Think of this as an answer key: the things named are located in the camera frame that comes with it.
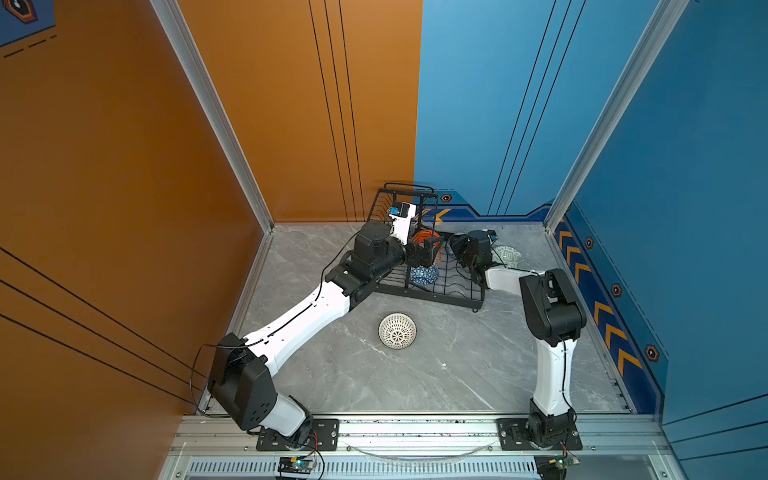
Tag orange plastic bowl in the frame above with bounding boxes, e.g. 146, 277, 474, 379
412, 229, 441, 244

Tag black wire dish rack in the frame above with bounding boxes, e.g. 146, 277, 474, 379
368, 182, 495, 312

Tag dark blue geometric bowl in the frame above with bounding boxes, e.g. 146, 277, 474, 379
409, 265, 440, 287

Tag white red lattice bowl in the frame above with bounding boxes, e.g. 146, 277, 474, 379
378, 313, 418, 350

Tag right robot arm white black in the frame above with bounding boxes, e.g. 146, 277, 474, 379
448, 230, 587, 454

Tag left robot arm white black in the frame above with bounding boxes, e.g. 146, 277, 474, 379
207, 219, 443, 446

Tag green white patterned bowl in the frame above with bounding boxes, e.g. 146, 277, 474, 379
492, 245, 524, 269

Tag right circuit board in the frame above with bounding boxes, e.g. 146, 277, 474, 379
534, 455, 581, 480

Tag left green circuit board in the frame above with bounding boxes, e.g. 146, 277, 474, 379
276, 456, 320, 479

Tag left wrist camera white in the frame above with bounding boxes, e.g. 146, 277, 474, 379
389, 201, 417, 245

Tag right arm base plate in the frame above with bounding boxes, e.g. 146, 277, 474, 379
496, 415, 583, 451

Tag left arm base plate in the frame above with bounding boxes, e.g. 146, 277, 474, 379
256, 418, 339, 453

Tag aluminium front rail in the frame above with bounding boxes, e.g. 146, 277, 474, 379
159, 412, 686, 479

